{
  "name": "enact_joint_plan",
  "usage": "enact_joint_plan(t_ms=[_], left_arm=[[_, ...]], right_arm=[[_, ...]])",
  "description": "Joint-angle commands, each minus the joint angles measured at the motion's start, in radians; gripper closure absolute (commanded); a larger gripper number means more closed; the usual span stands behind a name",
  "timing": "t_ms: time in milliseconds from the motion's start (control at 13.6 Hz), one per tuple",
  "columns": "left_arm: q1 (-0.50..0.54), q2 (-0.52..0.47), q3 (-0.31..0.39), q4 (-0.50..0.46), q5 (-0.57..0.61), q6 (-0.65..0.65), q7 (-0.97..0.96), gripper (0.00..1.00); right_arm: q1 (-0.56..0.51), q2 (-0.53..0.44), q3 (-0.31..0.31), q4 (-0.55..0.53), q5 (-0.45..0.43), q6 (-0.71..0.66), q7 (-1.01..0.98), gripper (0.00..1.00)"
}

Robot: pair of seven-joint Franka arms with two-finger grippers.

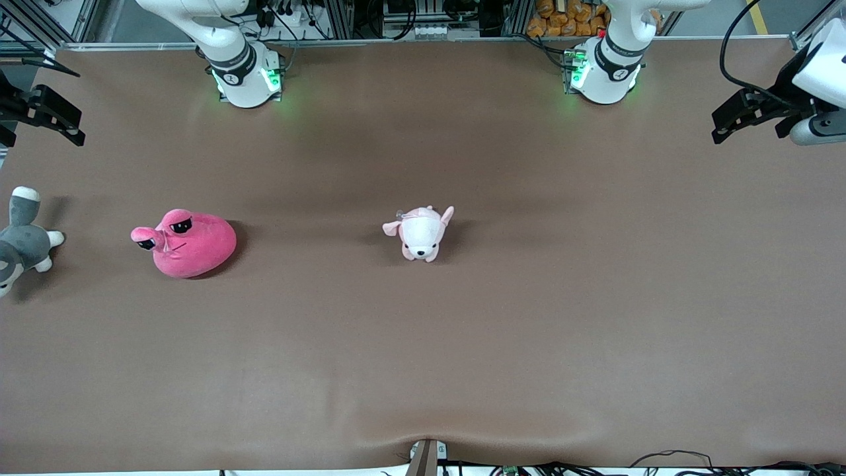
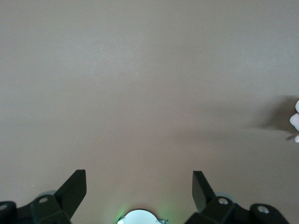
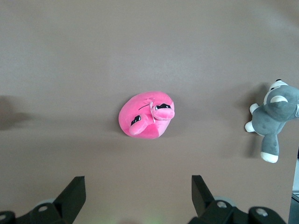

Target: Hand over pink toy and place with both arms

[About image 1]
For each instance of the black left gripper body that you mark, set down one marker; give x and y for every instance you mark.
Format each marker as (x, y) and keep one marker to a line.
(784, 90)

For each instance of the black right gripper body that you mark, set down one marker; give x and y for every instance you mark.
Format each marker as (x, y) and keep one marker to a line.
(14, 106)

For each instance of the pink blob plush toy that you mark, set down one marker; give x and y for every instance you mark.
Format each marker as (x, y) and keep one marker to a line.
(192, 254)

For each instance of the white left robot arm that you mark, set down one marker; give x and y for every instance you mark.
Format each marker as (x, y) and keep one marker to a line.
(611, 66)

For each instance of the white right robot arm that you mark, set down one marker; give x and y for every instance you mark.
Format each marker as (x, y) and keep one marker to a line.
(231, 59)

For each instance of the orange toy pile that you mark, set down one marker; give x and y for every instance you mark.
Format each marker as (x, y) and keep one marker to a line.
(562, 23)

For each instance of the grey white husky plush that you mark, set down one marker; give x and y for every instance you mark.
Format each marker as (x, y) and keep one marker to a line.
(23, 244)

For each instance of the white power strip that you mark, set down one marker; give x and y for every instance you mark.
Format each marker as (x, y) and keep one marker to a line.
(433, 31)

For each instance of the white pink dog plush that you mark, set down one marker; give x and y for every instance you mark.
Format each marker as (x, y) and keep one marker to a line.
(423, 235)

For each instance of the aluminium corner bracket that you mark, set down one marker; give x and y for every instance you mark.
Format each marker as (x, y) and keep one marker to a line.
(800, 43)

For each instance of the aluminium frame post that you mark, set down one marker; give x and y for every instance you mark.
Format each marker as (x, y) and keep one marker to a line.
(519, 18)
(340, 20)

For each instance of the aluminium table edge rail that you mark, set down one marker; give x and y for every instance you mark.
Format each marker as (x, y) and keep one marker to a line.
(429, 41)

